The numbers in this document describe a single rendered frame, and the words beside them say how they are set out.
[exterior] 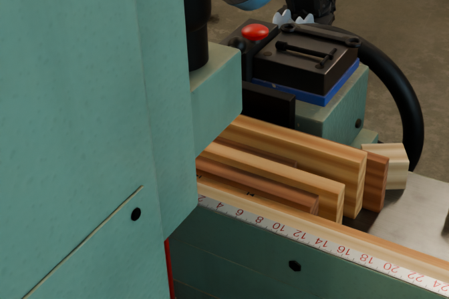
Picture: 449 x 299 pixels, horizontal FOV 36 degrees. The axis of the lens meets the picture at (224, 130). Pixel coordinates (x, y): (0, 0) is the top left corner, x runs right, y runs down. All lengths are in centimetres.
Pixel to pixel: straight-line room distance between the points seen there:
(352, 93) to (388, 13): 244
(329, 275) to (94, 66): 33
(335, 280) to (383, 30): 252
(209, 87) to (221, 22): 253
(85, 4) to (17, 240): 11
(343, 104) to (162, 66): 36
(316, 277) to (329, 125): 20
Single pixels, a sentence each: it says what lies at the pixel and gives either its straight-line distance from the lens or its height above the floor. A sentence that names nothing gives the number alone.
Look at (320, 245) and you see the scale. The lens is 59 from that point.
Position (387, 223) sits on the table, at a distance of 71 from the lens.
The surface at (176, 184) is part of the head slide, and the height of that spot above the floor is 104.
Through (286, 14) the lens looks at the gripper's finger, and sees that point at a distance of 110.
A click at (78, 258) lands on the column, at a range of 37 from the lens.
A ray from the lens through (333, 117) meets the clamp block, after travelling 76.
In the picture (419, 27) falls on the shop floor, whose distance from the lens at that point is 313.
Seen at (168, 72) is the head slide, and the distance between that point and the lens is 47.
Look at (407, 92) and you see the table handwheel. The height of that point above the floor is 89.
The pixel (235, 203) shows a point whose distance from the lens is 64.
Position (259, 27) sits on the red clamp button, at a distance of 77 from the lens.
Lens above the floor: 137
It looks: 35 degrees down
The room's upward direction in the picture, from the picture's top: 2 degrees counter-clockwise
